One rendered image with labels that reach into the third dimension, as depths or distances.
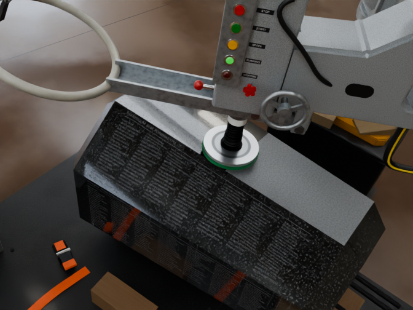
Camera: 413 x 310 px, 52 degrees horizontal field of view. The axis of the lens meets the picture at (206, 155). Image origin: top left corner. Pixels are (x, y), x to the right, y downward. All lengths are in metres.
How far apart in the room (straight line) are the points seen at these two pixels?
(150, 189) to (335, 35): 0.89
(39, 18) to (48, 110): 1.24
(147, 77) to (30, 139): 1.53
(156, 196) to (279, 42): 0.79
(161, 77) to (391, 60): 0.74
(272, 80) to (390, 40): 0.34
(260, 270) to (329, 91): 0.66
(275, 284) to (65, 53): 2.68
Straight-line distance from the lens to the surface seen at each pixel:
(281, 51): 1.24
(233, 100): 1.34
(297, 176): 1.66
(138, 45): 3.80
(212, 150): 1.58
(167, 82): 1.53
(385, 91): 1.37
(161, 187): 1.69
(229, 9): 1.17
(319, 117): 2.01
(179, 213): 1.65
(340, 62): 1.29
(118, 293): 2.09
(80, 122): 3.03
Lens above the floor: 2.01
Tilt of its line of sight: 45 degrees down
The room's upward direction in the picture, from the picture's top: 11 degrees clockwise
